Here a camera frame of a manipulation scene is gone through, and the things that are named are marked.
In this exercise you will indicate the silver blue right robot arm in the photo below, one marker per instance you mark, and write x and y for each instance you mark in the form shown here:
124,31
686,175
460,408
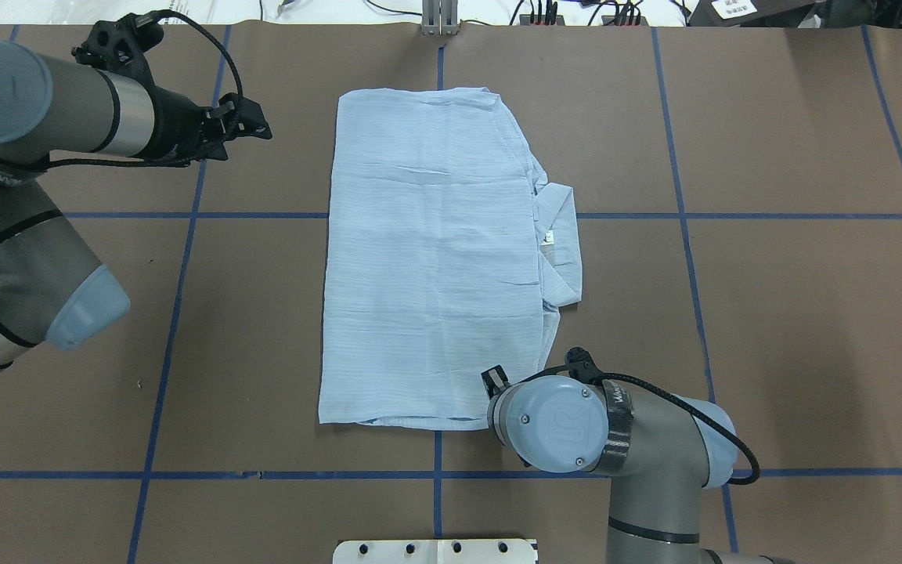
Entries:
660,451

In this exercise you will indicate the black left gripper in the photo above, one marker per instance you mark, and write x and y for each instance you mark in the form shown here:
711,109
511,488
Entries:
175,123

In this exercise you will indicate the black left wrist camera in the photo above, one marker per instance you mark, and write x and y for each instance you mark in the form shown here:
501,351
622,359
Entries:
120,46

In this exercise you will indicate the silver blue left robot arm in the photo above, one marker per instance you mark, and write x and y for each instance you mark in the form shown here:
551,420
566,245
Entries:
101,108

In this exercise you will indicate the black power strip with plugs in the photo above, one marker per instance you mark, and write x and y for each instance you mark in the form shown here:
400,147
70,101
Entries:
579,13

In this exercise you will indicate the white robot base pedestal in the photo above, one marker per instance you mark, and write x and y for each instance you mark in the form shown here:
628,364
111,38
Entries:
476,550

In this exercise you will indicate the light blue button-up shirt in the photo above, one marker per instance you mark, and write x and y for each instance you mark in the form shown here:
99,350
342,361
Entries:
450,251

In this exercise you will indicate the black monitor with label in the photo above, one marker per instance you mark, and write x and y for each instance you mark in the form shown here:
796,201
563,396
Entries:
791,14

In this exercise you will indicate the grey aluminium frame post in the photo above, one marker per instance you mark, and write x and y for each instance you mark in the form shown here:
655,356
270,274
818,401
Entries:
439,18

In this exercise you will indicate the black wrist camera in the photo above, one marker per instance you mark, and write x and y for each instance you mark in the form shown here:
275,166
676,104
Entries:
581,366
120,46

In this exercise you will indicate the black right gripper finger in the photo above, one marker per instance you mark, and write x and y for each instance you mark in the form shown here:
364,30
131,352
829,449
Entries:
495,381

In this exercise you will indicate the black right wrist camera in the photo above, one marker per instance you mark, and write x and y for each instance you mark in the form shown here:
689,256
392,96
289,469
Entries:
581,366

